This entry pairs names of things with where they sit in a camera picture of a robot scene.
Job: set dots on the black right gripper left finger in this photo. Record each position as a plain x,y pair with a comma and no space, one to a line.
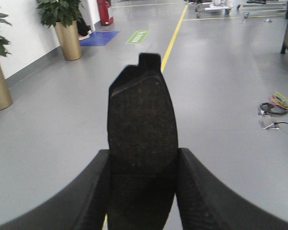
81,205

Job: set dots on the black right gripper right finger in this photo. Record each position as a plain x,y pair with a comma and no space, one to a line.
205,203

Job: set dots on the brake pad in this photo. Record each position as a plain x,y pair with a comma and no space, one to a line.
141,143

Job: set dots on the blue floor mat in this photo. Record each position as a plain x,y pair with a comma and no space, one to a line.
99,38

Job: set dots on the yellow floor tape line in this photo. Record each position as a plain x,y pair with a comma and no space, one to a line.
174,38

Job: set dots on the red fire extinguisher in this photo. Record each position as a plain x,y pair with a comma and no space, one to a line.
105,12

